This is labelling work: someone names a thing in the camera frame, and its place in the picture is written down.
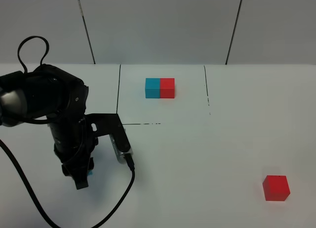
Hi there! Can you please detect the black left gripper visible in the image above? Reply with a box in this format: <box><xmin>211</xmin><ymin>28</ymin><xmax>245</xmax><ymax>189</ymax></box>
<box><xmin>48</xmin><ymin>115</ymin><xmax>98</xmax><ymax>190</ymax></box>

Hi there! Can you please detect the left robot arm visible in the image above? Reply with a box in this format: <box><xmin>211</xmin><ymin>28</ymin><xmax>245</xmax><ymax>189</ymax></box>
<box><xmin>0</xmin><ymin>64</ymin><xmax>95</xmax><ymax>190</ymax></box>

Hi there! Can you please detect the template blue cube block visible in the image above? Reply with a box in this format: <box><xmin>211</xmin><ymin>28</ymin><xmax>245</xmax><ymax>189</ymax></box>
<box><xmin>145</xmin><ymin>78</ymin><xmax>160</xmax><ymax>99</ymax></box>

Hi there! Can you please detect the template red cube block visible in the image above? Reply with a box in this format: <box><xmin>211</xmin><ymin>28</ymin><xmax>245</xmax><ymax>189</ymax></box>
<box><xmin>160</xmin><ymin>78</ymin><xmax>175</xmax><ymax>99</ymax></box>

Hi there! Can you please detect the black left camera cable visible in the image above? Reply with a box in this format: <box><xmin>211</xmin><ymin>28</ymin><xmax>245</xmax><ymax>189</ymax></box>
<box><xmin>0</xmin><ymin>35</ymin><xmax>136</xmax><ymax>228</ymax></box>

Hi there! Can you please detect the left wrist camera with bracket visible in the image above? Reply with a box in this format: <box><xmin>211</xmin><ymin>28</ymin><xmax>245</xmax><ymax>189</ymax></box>
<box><xmin>86</xmin><ymin>114</ymin><xmax>135</xmax><ymax>170</ymax></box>

